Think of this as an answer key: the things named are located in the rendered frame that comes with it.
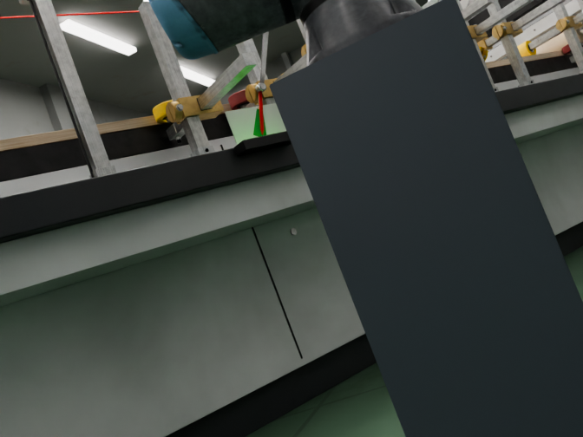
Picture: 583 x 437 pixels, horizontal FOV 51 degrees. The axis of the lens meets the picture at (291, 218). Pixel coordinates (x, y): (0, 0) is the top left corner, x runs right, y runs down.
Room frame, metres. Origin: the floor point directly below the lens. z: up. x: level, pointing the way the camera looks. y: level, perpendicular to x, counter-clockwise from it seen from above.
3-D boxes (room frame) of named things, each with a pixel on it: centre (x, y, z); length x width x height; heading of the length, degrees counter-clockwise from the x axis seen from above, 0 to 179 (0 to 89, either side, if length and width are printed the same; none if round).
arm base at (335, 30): (0.86, -0.19, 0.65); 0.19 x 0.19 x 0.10
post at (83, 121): (1.34, 0.36, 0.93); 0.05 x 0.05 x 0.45; 37
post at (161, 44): (1.49, 0.15, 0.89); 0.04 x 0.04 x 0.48; 37
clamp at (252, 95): (1.66, -0.07, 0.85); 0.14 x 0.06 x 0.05; 127
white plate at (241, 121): (1.61, -0.04, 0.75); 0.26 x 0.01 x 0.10; 127
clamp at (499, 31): (2.41, -1.07, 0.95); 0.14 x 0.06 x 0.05; 127
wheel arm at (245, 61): (1.49, 0.09, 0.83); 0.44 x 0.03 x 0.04; 37
